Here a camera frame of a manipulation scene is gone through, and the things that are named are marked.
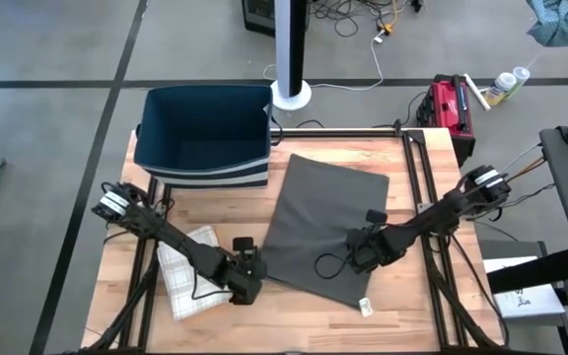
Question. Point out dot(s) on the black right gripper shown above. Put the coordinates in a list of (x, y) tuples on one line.
[(368, 246)]

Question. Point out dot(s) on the white tube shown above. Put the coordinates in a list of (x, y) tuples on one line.
[(476, 91)]

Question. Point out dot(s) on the grey towel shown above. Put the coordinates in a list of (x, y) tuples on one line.
[(323, 207)]

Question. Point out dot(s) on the black equipment box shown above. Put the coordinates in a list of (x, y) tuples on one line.
[(259, 15)]

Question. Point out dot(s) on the white black tower fan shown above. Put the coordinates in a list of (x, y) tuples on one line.
[(290, 49)]

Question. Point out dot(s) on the yellow power plug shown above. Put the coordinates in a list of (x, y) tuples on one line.
[(386, 28)]

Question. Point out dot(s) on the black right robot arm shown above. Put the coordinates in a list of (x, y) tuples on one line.
[(437, 217)]

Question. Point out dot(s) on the white printed sheet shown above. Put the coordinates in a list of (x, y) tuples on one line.
[(530, 301)]

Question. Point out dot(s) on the navy white striped fabric bin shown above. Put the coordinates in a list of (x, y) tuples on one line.
[(205, 128)]

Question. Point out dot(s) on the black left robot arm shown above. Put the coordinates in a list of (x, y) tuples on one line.
[(175, 239)]

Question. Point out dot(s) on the wipes canister yellow label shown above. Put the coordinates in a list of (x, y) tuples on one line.
[(500, 89)]

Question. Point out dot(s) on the red black tool bag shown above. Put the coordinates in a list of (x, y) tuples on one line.
[(449, 108)]

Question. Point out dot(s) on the wipes canister green label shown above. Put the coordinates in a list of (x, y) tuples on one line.
[(519, 78)]

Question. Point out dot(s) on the white towel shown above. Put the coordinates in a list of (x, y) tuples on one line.
[(180, 286)]

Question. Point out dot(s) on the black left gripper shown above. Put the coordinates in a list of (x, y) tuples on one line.
[(247, 276)]

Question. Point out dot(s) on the teal patterned cloth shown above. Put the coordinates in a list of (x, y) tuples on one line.
[(565, 22)]

